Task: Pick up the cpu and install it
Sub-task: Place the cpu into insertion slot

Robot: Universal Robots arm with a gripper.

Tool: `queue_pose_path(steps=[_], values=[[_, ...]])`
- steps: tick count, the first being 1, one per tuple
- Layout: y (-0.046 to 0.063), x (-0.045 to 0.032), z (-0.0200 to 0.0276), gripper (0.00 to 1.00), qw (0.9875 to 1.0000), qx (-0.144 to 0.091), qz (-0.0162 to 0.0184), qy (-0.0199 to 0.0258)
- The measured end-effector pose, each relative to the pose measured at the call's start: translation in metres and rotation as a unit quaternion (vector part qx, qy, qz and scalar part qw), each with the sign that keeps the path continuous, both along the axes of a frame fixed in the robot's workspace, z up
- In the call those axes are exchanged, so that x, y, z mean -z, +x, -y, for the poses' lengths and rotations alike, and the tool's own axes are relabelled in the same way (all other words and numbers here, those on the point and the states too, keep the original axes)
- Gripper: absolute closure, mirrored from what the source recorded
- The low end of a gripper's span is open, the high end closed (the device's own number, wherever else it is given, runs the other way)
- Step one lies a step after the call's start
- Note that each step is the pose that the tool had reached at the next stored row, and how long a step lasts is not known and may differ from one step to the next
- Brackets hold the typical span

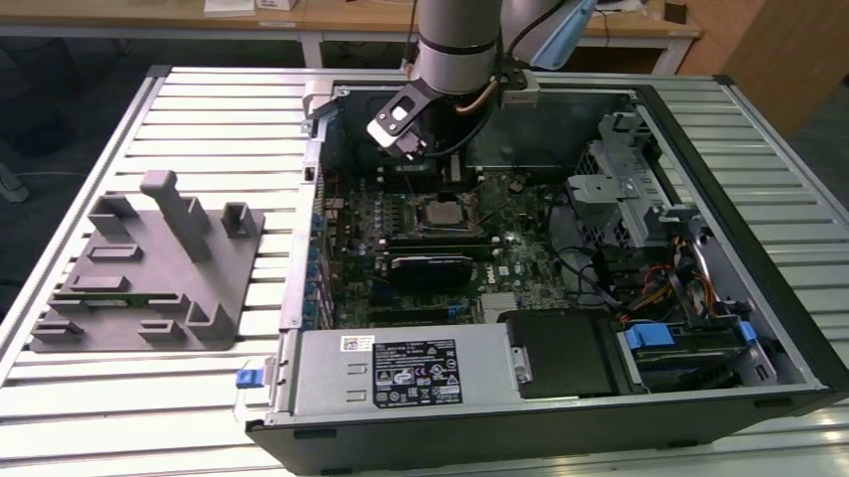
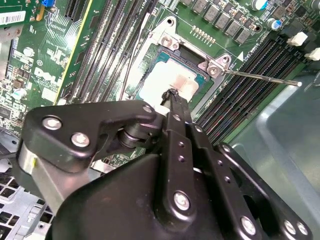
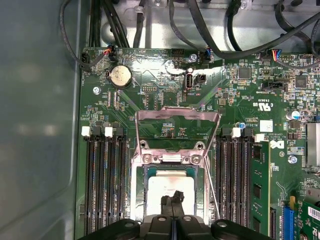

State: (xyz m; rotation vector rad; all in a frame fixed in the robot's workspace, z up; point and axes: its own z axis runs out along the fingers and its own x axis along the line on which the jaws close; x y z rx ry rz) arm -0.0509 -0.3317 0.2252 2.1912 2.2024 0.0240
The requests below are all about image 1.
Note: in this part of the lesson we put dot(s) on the silver CPU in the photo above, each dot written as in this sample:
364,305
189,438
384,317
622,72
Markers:
443,213

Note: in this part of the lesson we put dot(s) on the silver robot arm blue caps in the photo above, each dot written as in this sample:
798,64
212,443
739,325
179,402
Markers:
458,30

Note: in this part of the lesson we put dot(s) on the CPU socket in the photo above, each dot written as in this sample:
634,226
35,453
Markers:
419,221

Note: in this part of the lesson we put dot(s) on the RAM slot white clips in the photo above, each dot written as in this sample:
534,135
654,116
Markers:
438,254
394,182
438,244
394,170

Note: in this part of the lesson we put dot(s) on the grey case release latch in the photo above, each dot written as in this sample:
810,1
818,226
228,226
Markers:
315,97

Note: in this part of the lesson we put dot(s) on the black graphics card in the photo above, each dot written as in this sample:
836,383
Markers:
431,270

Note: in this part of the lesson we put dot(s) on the green motherboard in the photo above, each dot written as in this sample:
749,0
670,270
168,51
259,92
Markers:
530,258

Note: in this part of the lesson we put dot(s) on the grey metal drive cage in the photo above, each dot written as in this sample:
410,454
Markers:
623,159

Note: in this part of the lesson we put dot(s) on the small silver heatsink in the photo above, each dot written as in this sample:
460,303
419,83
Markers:
498,301

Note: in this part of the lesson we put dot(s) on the white cardboard box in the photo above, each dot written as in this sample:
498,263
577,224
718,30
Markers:
228,5
278,4

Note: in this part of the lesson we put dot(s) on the wooden desk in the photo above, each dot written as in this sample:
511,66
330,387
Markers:
199,22

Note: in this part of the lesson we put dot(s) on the small black box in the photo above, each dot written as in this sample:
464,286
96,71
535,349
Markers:
675,12

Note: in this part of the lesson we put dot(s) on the black plastic shroud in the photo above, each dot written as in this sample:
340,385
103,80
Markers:
563,353

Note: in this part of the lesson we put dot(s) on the grey parts rack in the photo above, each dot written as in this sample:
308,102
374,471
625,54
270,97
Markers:
165,283

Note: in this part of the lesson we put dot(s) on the hard disk in blue carrier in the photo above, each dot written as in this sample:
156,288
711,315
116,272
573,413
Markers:
650,338

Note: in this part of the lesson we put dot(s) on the grey power supply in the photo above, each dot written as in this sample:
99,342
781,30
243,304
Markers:
318,377

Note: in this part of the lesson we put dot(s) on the wooden cabinet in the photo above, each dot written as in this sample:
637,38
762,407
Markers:
782,49

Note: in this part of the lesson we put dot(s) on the green RAM stick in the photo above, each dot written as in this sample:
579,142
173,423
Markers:
143,299

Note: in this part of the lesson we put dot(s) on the blue case latch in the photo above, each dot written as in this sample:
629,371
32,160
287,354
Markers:
248,377

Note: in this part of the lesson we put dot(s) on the black PC case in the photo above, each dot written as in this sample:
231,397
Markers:
464,442

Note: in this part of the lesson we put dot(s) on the white chair base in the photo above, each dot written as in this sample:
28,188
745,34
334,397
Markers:
9,186

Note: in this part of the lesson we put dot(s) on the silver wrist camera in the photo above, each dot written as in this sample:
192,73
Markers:
395,121

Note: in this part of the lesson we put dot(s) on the white boxy wrist camera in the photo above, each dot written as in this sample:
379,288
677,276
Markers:
521,95

